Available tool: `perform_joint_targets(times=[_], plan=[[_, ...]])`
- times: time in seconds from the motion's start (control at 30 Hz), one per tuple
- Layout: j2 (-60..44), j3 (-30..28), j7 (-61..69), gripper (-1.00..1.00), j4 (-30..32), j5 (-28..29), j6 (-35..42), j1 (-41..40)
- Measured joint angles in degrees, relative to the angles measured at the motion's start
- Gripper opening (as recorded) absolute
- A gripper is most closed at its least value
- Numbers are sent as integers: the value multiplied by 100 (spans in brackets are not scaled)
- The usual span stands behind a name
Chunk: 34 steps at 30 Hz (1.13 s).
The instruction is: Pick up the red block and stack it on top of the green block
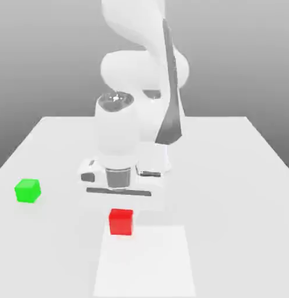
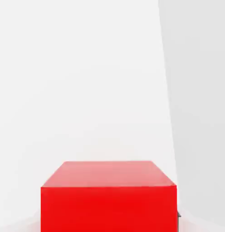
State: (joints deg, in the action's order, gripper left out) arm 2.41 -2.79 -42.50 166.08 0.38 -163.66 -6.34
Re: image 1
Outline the small red cube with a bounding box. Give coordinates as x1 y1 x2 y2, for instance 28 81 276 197
108 208 134 236

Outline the small green cube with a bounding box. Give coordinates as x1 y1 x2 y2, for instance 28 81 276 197
14 178 42 204

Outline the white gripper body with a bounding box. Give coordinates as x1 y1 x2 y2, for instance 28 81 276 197
80 185 164 207

